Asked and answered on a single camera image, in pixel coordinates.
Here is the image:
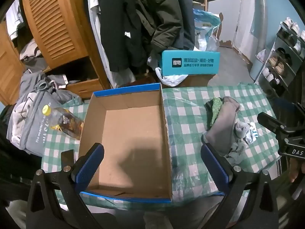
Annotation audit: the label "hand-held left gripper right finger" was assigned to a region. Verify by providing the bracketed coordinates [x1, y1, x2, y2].
[201, 143, 279, 229]

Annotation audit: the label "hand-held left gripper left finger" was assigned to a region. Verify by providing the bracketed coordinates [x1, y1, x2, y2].
[26, 143, 112, 229]

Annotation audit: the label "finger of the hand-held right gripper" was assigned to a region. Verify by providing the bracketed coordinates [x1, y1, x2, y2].
[257, 112, 299, 142]

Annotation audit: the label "white blue striped sock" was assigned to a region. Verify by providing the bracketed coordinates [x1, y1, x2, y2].
[243, 123, 258, 145]

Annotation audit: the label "small grey sock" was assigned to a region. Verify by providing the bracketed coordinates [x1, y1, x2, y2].
[235, 121, 250, 139]

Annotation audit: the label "blue-rimmed cardboard box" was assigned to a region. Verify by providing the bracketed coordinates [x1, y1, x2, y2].
[78, 83, 173, 203]

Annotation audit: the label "person's right hand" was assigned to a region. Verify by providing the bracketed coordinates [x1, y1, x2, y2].
[289, 157, 303, 184]

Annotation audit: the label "yellow-capped plastic bottle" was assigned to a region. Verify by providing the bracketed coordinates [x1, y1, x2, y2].
[42, 106, 84, 140]

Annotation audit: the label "green checked tablecloth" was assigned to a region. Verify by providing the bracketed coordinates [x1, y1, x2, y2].
[40, 82, 282, 210]

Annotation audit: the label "light blue bin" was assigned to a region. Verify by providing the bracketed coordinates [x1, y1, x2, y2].
[249, 55, 265, 81]

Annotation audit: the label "group of assorted shoes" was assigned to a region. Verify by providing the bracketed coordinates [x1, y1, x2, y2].
[261, 17, 305, 93]

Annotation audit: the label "grey shoe rack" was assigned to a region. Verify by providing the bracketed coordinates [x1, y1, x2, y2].
[256, 21, 305, 98]

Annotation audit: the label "grey tote bag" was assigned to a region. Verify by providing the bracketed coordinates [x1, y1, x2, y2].
[7, 89, 62, 158]

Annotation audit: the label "wooden wardrobe drawer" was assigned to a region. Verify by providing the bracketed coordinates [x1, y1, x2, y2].
[65, 77, 105, 98]

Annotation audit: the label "brown cardboard box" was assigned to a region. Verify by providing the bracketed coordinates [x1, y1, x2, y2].
[179, 73, 216, 87]

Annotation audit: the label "teal printed box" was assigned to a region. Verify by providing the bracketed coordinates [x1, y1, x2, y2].
[161, 50, 221, 76]

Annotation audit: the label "white plastic bag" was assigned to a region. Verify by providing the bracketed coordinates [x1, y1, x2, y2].
[155, 67, 189, 87]

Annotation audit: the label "wooden wardrobe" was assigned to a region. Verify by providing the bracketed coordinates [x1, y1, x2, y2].
[0, 0, 112, 105]

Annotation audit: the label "grey hoodie pile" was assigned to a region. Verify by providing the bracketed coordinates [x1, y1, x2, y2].
[20, 69, 84, 105]

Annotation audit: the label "white door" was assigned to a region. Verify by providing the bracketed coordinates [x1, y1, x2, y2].
[234, 0, 266, 55]

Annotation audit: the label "large blue-white plastic bag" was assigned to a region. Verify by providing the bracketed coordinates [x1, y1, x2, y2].
[193, 8, 222, 52]

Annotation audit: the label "dark navy hanging coat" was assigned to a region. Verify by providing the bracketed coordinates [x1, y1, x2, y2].
[167, 0, 196, 50]

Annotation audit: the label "grey clothes in wardrobe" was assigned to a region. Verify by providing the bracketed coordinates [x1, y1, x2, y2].
[19, 39, 48, 65]

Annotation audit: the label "white hanging garment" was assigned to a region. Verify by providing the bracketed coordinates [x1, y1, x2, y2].
[81, 0, 136, 89]

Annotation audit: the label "black hanging coat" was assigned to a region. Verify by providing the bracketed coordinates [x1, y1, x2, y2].
[99, 0, 148, 73]

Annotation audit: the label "olive green hanging jacket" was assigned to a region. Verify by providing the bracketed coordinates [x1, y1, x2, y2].
[133, 0, 184, 60]

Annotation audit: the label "white hanging shirt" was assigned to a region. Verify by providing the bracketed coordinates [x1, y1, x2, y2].
[5, 0, 24, 41]

